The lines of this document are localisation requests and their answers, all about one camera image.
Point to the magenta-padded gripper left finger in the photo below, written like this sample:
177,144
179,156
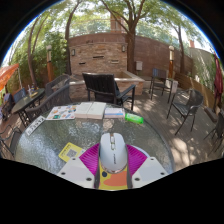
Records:
75,173

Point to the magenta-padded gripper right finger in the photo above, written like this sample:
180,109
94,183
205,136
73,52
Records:
150,172

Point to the white computer mouse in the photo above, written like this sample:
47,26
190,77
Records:
113,152

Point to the yellow duck mouse pad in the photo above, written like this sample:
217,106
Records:
113,181

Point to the yellow code card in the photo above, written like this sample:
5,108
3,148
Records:
70,152

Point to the small green bottle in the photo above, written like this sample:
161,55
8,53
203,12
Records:
134,118

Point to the colourful printed menu sheet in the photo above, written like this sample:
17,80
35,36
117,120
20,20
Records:
62,112

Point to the open white book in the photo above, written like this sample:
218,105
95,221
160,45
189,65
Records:
90,110

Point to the small white packet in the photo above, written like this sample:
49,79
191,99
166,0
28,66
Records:
114,112

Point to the dark wicker chair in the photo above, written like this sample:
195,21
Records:
55,100
58,83

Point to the dark glass-top side table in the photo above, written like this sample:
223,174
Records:
26,100

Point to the black slatted wooden chair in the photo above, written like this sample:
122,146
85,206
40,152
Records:
100,85

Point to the closed red parasol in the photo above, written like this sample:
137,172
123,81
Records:
218,80

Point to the orange parasol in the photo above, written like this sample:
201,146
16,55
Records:
7,73

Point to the grey wall utility box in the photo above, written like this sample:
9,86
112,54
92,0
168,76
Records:
139,65

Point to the wooden lamp post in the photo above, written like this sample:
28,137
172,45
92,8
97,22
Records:
171,63
49,65

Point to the black wall lamp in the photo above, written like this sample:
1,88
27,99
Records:
73,52
123,48

